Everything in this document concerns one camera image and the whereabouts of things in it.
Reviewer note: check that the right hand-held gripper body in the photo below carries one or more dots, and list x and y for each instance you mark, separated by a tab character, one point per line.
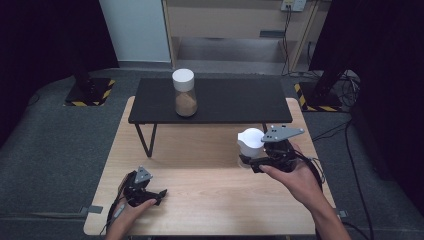
281	155

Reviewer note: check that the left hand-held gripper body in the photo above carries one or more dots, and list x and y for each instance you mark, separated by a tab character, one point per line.
136	193

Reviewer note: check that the black shelf with metal legs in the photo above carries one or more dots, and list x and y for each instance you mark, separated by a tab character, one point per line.
233	100

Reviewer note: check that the glass jar of brown powder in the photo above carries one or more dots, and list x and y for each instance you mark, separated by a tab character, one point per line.
185	100

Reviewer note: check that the person's left hand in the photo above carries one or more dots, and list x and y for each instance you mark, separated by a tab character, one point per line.
125	221

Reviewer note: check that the person's right hand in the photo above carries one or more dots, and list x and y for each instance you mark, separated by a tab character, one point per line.
300	181

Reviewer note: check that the grey tape strip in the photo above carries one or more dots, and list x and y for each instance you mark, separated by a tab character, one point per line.
341	213
91	209

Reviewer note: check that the black stand with striped base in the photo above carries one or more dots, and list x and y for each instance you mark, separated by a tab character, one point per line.
321	93
88	90

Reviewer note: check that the dark curtain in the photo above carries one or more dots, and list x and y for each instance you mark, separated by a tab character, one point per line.
383	66
43	40

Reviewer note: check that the white panel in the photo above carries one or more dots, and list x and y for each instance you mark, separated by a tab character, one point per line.
136	30

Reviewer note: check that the white wall socket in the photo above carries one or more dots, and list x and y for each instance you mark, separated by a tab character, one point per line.
293	5

